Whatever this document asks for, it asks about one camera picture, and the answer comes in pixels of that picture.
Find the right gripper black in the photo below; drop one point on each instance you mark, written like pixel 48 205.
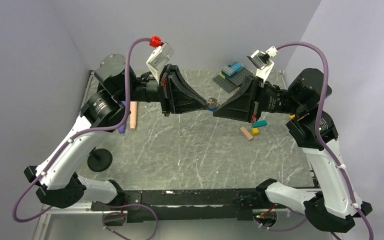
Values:
pixel 240 107

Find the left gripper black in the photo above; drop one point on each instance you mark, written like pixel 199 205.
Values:
pixel 177 95

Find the blue key tag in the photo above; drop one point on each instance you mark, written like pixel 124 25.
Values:
pixel 212 109

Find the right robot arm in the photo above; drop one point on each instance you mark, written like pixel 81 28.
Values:
pixel 333 208

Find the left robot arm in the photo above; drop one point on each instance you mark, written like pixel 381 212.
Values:
pixel 57 180

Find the wooden rectangular block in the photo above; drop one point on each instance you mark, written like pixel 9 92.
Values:
pixel 246 133

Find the teal block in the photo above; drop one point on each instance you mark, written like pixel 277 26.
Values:
pixel 260 123

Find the yellow cube block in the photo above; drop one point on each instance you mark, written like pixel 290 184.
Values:
pixel 255 131

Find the lego brick build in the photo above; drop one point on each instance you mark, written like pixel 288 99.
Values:
pixel 232 76

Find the pink microphone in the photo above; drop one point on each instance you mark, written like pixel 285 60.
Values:
pixel 133 115

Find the black microphone stand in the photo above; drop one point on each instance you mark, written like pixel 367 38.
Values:
pixel 99 160

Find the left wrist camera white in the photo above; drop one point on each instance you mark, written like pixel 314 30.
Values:
pixel 159 57

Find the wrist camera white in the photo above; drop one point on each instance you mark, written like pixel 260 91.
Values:
pixel 263 61
pixel 159 57

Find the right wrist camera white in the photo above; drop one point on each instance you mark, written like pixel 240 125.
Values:
pixel 263 61

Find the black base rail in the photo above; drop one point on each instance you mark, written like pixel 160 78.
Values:
pixel 139 206

